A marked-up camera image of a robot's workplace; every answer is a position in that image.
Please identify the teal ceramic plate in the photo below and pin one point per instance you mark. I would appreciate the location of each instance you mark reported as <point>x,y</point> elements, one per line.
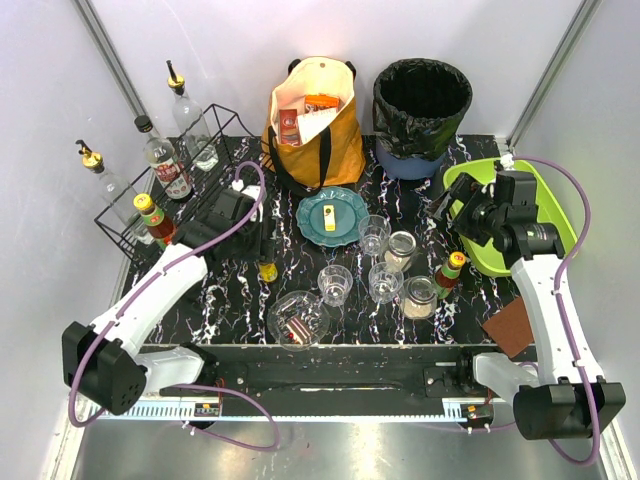
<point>349,208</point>

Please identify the lime green plastic tub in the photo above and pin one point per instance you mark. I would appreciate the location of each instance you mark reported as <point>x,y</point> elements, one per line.
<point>486,259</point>

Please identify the clear oil bottle gold spout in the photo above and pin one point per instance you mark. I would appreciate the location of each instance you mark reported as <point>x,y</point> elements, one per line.
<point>118,194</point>

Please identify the glass jar front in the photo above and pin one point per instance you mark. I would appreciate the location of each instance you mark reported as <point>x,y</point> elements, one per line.
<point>418,299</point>

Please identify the clear glass tumbler left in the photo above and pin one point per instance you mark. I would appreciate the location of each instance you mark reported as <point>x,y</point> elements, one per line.
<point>335,283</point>

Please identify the clear glass tumbler middle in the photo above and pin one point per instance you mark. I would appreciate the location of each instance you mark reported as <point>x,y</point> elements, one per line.
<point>385,282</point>

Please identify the orange canvas tote bag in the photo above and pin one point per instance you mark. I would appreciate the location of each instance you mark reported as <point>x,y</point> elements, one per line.
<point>335,156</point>

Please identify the yellow cake slice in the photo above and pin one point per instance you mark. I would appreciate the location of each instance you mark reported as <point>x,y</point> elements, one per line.
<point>329,218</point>

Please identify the small yellow seasoning bottle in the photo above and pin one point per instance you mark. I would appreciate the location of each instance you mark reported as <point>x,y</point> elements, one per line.
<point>268,270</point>

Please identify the red snack box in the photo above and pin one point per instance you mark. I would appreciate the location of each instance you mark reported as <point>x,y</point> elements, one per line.
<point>289,133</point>

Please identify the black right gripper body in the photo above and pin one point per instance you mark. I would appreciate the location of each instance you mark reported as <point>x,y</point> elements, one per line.
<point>460,193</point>

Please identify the clear glass tumbler rear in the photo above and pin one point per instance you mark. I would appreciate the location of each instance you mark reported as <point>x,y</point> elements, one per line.
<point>374,232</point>

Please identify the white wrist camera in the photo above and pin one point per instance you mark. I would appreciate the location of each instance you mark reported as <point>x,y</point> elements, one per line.
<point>506,162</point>
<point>253,191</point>

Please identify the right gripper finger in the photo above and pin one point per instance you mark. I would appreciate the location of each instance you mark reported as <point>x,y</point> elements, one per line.
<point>440,206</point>
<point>466,189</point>

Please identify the black wire dish rack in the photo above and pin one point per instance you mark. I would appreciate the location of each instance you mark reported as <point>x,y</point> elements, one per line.
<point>234,145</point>

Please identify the clear glass bowl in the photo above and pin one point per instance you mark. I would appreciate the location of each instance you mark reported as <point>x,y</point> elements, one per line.
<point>305,305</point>

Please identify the clear glass tumbler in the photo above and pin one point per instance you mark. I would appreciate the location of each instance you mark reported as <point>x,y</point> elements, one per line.
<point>385,282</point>
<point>335,283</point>
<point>374,232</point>

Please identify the red sauce bottle yellow cap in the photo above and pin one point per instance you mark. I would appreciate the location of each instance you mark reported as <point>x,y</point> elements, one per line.
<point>158,223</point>

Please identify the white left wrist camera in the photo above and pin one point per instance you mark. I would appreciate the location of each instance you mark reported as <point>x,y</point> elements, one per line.
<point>253,191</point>

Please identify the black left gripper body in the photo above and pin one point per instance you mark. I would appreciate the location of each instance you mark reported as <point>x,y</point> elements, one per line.
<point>267,236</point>

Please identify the white paper package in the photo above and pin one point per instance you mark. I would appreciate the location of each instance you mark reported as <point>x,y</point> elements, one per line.
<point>313,123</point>

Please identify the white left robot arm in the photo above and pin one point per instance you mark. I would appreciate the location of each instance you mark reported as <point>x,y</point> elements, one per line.
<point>103,360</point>

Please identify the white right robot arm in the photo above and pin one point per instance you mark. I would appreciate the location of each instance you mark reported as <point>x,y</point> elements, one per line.
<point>568,397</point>

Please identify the glass jar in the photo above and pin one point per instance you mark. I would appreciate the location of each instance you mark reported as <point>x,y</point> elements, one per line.
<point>418,299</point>
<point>400,250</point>

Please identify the clear bottle black cap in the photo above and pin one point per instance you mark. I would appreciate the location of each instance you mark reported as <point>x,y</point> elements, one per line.
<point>164,161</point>

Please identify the chocolate cake slice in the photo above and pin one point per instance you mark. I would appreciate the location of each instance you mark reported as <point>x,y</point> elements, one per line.
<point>297,331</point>

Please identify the glass jar rear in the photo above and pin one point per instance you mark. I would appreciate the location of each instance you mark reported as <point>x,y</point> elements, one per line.
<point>400,250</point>

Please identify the trash bin with black liner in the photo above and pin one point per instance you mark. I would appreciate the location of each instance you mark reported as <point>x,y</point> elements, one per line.
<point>418,105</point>

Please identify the orange snack box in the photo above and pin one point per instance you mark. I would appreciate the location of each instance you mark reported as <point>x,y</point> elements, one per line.
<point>318,102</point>

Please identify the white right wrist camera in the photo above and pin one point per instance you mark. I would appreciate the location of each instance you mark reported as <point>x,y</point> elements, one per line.
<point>506,162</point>

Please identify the brown scouring pad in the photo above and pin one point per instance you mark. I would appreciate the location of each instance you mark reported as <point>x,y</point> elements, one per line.
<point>510,328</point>

